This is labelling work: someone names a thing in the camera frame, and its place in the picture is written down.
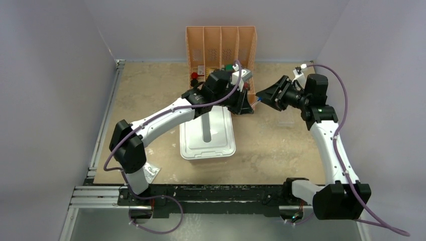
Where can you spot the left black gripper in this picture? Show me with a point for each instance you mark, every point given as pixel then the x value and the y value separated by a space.
pixel 241 106

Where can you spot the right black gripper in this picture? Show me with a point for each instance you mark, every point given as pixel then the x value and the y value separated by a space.
pixel 272 96

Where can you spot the white plastic bin lid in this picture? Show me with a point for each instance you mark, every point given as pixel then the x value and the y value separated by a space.
pixel 209 136

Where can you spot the clear dropper with blue band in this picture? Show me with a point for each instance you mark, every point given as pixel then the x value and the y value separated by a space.
pixel 256 102

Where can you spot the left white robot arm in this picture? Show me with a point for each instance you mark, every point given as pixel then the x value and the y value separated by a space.
pixel 129 140

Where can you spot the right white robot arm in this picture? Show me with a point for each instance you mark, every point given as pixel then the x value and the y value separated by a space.
pixel 343 195

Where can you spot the red and black bottle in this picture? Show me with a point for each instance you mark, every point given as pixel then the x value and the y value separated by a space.
pixel 194 79

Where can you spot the orange plastic file organizer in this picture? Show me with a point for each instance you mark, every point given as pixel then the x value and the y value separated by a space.
pixel 213 47

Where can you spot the plastic packet with red label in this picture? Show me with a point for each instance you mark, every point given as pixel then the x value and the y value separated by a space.
pixel 150 172

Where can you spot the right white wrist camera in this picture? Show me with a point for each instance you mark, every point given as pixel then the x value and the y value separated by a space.
pixel 299 77

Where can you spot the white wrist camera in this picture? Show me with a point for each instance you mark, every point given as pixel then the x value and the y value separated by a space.
pixel 299 77
pixel 240 77

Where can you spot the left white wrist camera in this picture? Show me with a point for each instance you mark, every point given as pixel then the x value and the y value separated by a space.
pixel 240 77

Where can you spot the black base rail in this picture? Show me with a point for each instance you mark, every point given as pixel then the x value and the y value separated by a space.
pixel 162 200

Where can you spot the aluminium frame rail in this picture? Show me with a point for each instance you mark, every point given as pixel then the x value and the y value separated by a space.
pixel 95 197

